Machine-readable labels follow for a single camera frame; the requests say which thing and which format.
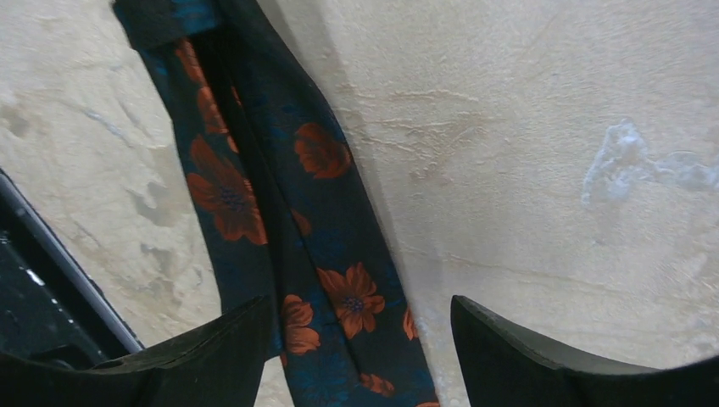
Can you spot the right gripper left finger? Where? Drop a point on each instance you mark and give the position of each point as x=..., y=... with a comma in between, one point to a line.
x=217, y=364

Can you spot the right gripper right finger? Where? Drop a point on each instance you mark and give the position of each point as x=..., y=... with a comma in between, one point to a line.
x=505, y=364

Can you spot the dark orange floral tie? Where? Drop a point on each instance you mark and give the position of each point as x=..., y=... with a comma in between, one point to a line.
x=281, y=203

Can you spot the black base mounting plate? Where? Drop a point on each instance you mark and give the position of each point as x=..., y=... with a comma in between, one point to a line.
x=51, y=310

